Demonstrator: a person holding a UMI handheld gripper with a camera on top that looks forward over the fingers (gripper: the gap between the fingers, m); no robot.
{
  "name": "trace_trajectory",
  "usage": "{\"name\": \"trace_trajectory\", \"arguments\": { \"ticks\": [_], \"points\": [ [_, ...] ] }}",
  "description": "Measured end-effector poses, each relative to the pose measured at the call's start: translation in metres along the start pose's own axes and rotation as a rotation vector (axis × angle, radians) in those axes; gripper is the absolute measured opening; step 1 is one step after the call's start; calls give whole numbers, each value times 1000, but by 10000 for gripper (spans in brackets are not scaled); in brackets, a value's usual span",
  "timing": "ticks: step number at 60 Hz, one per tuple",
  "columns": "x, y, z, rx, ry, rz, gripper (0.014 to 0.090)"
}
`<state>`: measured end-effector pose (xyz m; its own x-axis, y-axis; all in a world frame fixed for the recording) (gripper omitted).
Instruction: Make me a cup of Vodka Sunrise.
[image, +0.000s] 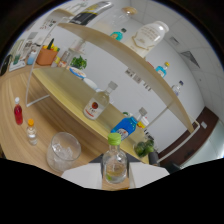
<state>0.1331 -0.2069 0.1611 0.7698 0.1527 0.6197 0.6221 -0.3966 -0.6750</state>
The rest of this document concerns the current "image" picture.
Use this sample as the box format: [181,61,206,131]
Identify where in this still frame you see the clear bottle green cap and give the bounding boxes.
[101,132,129,185]

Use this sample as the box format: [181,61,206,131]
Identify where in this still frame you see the clear bottle orange cap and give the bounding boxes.
[26,118,39,147]

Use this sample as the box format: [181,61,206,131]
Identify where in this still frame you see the red liquid bottle white cap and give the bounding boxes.
[13,96,24,126]

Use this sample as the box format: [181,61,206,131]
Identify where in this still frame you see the clear glass with ice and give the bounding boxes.
[45,131,83,173]

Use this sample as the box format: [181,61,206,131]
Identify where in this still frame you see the white bottle yellow red cap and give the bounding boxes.
[136,114,150,129]

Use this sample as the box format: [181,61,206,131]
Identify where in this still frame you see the blue liquid bottle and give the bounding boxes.
[110,107,148,141]

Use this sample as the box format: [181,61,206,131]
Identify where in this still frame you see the brown door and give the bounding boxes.
[158,106,219,168]

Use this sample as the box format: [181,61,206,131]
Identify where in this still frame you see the clear bottle red label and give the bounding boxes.
[82,80,119,121]

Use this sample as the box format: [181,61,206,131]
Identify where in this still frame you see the clear bottle blue cap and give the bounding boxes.
[171,80,185,98]

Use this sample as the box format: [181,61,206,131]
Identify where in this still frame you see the white bowl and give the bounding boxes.
[83,77,99,91]

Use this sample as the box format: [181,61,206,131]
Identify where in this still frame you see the small light blue bottle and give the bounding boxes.
[155,61,171,79]

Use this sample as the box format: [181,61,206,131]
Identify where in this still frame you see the green leafy plant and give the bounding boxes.
[69,55,88,71]

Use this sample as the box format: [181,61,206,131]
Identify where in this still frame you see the white tray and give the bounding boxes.
[8,59,28,73]

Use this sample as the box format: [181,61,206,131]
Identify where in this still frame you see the large white bottle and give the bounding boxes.
[122,20,170,59]

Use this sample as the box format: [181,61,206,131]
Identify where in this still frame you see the black bag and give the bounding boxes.
[0,54,14,77]

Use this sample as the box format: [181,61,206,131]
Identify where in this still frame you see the small teal bottle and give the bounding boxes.
[109,27,128,42]

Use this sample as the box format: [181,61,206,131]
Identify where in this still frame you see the large glass jar cork lid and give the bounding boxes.
[96,6,138,32]

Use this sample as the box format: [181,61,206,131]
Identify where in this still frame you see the black and yellow pouch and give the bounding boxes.
[69,0,114,27]

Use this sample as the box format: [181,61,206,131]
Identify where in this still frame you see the two-tier wooden white-frame rack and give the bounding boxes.
[24,16,201,166]

